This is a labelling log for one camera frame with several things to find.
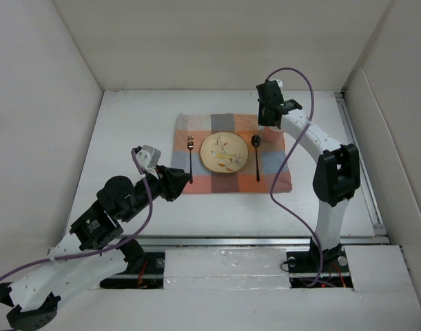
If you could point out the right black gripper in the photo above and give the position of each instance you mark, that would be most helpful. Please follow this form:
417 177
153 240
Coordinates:
262 121

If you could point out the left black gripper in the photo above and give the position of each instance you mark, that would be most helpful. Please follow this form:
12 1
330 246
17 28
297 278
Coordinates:
171 181

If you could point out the black metal spoon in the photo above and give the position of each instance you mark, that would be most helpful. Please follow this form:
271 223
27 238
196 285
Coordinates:
255 141

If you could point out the dark metal fork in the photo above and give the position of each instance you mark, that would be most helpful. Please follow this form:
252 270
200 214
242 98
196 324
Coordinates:
190 147

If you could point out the beige bird pattern plate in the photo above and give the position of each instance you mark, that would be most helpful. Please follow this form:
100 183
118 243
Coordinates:
224 153

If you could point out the pink ceramic mug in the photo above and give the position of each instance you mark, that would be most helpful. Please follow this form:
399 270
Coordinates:
272 134

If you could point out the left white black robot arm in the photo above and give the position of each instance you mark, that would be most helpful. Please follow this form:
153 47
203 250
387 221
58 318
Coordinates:
91 251

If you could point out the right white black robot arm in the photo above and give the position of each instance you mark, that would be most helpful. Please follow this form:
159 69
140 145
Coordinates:
336 178

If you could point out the checkered orange blue placemat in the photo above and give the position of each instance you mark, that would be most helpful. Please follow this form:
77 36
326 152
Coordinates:
274 176

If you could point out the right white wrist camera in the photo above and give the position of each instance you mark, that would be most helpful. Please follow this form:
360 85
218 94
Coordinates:
279 82

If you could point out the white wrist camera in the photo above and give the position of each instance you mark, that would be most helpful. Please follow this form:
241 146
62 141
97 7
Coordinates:
147 157
279 82

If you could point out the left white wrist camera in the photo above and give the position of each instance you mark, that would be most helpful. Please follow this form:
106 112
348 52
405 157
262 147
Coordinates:
147 157

